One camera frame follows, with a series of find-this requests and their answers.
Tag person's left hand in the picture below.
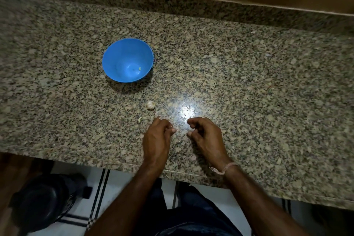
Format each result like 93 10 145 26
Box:
142 117 177 170

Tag person's right hand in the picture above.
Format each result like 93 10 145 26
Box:
186 117 233 172

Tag black round container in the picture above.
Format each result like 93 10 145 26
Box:
8 173 93 234

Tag person's left forearm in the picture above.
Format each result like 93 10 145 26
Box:
85 161 164 236

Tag blue plastic bowl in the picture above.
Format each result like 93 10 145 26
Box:
102 38 154 83

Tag dark blue trousers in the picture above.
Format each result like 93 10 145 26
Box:
138 179 244 236

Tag pale thread wristband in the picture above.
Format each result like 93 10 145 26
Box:
209 162 239 176

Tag person's right forearm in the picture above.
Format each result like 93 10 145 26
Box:
221 164 308 236

